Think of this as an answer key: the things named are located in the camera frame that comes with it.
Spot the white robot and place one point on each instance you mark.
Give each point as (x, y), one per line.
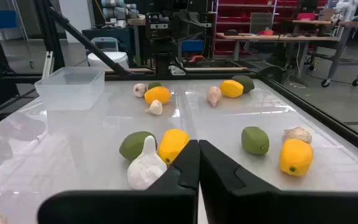
(348, 9)

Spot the small white garlic bulb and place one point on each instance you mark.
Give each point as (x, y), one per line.
(155, 107)

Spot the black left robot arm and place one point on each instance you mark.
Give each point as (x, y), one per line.
(163, 59)

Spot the long wooden workbench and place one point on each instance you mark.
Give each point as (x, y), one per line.
(275, 38)

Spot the black aluminium table frame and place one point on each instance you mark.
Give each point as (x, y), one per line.
(222, 75)

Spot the white plastic bucket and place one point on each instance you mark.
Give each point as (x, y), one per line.
(109, 59)

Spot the wooden table on casters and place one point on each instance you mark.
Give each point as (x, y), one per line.
(334, 23)

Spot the blue box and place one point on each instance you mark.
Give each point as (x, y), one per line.
(193, 46)

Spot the blue panel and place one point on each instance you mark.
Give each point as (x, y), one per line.
(3, 19)

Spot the yellow lemon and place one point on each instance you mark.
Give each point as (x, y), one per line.
(231, 88)
(158, 95)
(172, 144)
(295, 157)

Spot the clear plastic bin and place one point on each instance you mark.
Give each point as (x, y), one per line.
(70, 93)

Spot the red storage shelf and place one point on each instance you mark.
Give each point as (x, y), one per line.
(253, 23)

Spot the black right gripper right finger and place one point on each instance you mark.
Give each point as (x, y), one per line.
(244, 205)

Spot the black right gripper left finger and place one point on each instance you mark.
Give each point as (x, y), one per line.
(166, 205)

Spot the clear storage tub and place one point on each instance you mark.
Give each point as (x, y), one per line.
(104, 43)

